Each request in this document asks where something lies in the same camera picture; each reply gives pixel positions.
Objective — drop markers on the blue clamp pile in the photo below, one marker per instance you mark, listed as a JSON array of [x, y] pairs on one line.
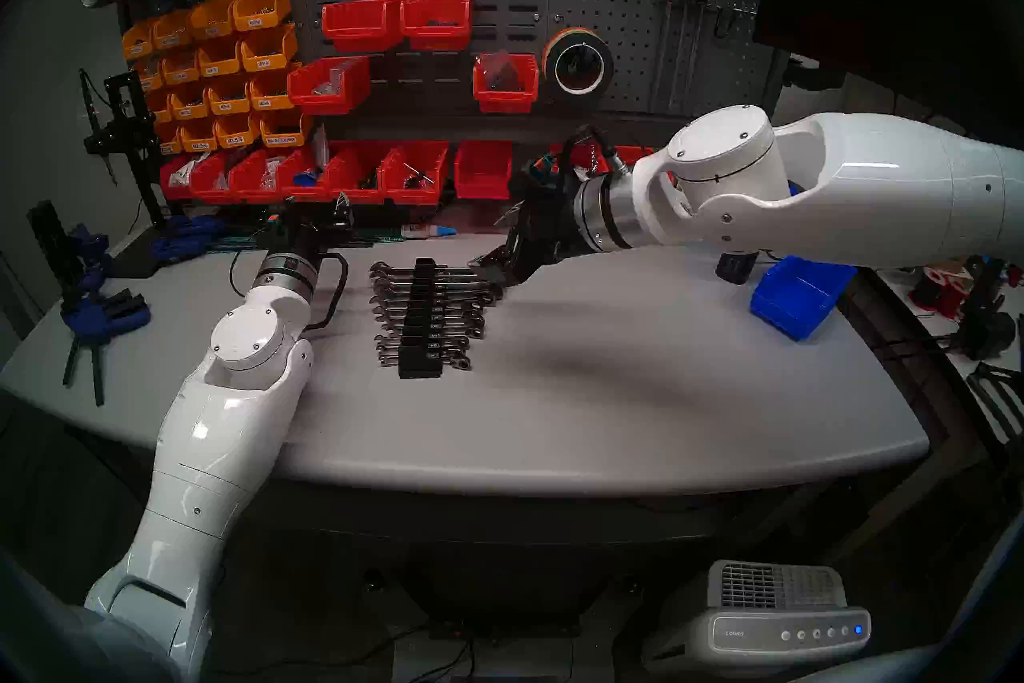
[[188, 233]]

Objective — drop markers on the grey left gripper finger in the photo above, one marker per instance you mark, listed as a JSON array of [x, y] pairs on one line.
[[349, 208], [339, 209]]

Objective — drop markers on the orange-yellow bin M2.5-5 label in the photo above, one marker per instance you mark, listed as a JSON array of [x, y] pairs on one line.
[[238, 133]]

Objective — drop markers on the blue black bar clamp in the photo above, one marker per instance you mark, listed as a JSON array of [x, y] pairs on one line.
[[104, 313]]

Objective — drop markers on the orange-yellow bin M3-6 label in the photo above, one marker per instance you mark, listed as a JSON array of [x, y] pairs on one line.
[[274, 92]]

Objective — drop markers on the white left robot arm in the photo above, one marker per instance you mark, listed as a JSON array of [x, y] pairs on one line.
[[232, 409]]

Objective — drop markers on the black wrench holder rack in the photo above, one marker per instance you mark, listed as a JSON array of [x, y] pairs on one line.
[[420, 369]]

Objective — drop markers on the orange-yellow bin M3-8 label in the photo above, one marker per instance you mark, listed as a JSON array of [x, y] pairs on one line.
[[229, 99]]

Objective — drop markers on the orange-yellow bin M4-6 label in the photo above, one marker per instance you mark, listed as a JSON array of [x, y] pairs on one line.
[[220, 60]]

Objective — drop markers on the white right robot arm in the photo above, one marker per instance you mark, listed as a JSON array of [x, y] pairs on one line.
[[840, 193]]

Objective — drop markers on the green cutting mat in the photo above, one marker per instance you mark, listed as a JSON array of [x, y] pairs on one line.
[[376, 236]]

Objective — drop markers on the blue plastic cap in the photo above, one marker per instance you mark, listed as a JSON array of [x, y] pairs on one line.
[[306, 176]]

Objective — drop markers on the stacked tape rolls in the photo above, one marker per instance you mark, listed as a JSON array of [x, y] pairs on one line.
[[554, 53]]

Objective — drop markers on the orange-yellow bin M3X6 label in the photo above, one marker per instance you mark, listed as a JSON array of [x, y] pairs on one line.
[[262, 12]]

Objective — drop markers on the blue spring clamp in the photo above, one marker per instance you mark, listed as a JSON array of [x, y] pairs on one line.
[[88, 249]]

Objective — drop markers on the small white red object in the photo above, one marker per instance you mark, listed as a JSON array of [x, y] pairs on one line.
[[424, 231]]

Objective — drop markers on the black metal stand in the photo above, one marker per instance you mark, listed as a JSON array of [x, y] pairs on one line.
[[124, 129]]

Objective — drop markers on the white Coway air purifier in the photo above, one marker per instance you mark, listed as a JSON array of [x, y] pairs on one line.
[[760, 637]]

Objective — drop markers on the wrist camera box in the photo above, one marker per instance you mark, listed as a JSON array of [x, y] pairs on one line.
[[544, 173], [280, 229]]

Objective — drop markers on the orange-yellow bin M2.5-8 label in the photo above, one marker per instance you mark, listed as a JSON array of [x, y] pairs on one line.
[[170, 143]]

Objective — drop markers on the orange-yellow bin M4X6X6 label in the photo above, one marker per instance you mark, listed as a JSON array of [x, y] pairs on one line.
[[150, 76]]

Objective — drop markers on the orange-yellow bin M4-0.7 HEX label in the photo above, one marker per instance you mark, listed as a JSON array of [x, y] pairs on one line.
[[286, 129]]

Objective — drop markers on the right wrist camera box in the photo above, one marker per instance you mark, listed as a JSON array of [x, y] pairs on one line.
[[544, 173]]

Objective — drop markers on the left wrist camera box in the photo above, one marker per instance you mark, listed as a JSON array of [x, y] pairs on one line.
[[280, 229]]

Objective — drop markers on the red plastic storage bin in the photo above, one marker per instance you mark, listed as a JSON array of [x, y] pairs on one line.
[[208, 190], [506, 99], [250, 190], [172, 187], [436, 35], [414, 193], [360, 35], [352, 192], [330, 97], [298, 190], [558, 152], [482, 177]]

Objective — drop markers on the orange-yellow bin M3-16 label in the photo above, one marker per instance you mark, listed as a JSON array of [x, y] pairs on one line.
[[161, 108]]

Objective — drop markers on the orange-yellow bin M2.5-6 label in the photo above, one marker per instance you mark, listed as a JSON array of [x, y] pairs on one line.
[[198, 139]]

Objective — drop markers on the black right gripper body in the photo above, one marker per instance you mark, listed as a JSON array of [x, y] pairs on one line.
[[540, 233]]

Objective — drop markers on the orange-yellow bin M3-4 label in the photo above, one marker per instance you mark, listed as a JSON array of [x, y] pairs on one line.
[[269, 52]]

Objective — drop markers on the black carabiner hook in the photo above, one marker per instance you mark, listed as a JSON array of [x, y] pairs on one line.
[[724, 17]]

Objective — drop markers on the orange-yellow bin M3-12 label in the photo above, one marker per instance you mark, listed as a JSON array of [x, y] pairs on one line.
[[190, 104]]

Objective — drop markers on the black cylinder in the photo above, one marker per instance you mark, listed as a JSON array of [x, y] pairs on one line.
[[46, 232]]

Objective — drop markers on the orange-yellow bin M3X5X4 label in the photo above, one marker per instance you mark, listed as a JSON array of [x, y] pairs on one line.
[[138, 44]]

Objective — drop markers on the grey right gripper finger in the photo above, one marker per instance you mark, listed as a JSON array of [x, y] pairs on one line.
[[506, 275], [492, 257]]

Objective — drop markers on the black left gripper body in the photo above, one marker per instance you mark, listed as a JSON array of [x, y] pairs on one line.
[[320, 233]]

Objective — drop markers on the orange-yellow bin M3X8 BAD label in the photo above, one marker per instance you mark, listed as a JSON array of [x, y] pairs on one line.
[[173, 33]]

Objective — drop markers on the orange-yellow bin M4X4X6 label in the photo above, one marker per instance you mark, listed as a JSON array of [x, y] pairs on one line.
[[182, 69]]

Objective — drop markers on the chrome ratcheting combination wrench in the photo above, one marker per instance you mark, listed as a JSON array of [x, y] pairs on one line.
[[480, 289], [386, 277], [478, 313], [462, 343], [476, 327], [462, 353], [462, 364], [484, 301]]

